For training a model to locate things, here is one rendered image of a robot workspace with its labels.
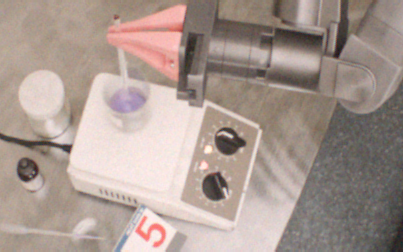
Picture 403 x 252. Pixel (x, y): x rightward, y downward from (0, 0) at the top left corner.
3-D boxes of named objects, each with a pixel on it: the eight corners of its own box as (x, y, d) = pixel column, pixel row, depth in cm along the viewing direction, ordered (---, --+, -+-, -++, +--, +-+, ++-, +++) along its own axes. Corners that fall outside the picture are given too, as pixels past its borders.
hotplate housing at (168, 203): (261, 133, 115) (265, 108, 107) (234, 234, 110) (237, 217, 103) (86, 90, 117) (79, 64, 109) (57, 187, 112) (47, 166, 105)
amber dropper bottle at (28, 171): (36, 164, 113) (26, 145, 106) (48, 183, 112) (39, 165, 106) (17, 177, 112) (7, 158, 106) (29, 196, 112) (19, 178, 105)
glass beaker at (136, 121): (151, 140, 105) (148, 113, 98) (104, 136, 105) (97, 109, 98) (157, 90, 107) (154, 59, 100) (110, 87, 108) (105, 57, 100)
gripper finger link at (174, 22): (94, 61, 84) (196, 74, 84) (111, -5, 87) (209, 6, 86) (100, 91, 91) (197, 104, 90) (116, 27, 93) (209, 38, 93)
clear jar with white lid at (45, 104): (42, 148, 114) (32, 124, 106) (20, 111, 116) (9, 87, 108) (80, 122, 115) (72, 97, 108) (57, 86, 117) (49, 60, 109)
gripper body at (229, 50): (181, 78, 84) (265, 91, 83) (200, -17, 88) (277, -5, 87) (182, 107, 90) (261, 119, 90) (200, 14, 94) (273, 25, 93)
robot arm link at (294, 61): (326, 101, 86) (324, 88, 92) (335, 30, 84) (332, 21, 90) (254, 89, 86) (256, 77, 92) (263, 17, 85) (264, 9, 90)
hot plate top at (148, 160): (197, 96, 108) (197, 93, 107) (169, 196, 104) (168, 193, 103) (97, 73, 109) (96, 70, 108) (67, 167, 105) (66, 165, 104)
